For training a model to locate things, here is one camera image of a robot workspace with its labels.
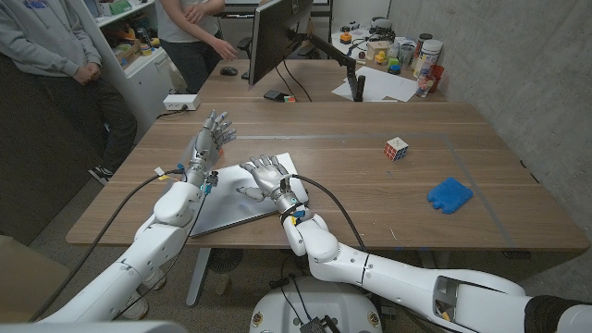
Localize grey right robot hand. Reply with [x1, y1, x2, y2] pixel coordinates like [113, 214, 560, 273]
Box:
[235, 154, 309, 215]

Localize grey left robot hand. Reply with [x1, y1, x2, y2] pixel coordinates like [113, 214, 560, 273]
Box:
[184, 109, 238, 186]

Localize silver closed laptop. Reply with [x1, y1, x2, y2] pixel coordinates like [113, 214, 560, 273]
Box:
[189, 152, 310, 238]

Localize Rubik's cube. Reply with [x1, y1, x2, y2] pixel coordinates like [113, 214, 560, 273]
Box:
[383, 136, 410, 162]

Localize white power strip box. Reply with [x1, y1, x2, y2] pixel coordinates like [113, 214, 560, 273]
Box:
[162, 93, 202, 112]

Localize white shelf cabinet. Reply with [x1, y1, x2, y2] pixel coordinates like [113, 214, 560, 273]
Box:
[76, 0, 177, 140]

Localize black fan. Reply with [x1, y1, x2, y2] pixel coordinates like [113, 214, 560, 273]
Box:
[206, 248, 245, 275]

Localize black office chair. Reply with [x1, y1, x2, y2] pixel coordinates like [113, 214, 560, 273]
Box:
[236, 35, 254, 60]

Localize person in white t-shirt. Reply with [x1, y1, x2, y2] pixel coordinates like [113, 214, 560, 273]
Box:
[154, 0, 240, 95]

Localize cardboard box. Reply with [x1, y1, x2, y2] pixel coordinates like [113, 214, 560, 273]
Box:
[115, 39, 142, 67]

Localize grey table leg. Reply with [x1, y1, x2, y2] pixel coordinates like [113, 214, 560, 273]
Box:
[185, 248, 213, 308]
[418, 249, 438, 270]

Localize black computer monitor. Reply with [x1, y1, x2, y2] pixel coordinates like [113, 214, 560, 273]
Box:
[248, 0, 315, 87]

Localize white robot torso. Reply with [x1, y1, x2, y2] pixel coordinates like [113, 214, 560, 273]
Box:
[248, 276, 384, 333]

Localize white paper sheets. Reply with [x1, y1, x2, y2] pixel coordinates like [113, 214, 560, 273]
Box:
[331, 66, 420, 104]

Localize small black electronics box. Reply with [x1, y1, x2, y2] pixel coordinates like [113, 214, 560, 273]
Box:
[299, 315, 341, 333]

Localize small wooden box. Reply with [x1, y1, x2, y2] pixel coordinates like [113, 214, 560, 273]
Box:
[364, 40, 390, 61]

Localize dark brown partition panel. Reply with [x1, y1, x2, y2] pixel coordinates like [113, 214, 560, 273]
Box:
[0, 53, 110, 246]

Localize clear jar with coloured bits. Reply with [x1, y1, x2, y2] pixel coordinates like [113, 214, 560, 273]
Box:
[414, 73, 436, 98]

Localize blue foam pad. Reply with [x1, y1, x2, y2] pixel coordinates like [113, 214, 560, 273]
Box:
[426, 177, 475, 215]

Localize clear drinking glass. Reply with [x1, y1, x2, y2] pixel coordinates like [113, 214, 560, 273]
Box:
[398, 43, 416, 69]

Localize grey headset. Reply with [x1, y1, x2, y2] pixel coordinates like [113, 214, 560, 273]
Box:
[368, 17, 398, 43]

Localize person in grey hoodie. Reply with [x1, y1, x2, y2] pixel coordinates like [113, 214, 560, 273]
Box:
[0, 0, 139, 186]

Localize red plastic cup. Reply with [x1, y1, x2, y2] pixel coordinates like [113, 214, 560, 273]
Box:
[427, 64, 445, 93]

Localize white canister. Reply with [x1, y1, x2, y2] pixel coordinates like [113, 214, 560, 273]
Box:
[413, 39, 444, 80]

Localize dark-lidded bottle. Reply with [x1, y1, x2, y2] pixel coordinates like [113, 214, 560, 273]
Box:
[413, 32, 434, 61]

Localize beige box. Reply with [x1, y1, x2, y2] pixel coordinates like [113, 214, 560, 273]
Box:
[0, 234, 71, 320]

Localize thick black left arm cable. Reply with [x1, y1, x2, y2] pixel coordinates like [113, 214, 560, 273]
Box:
[28, 168, 186, 322]

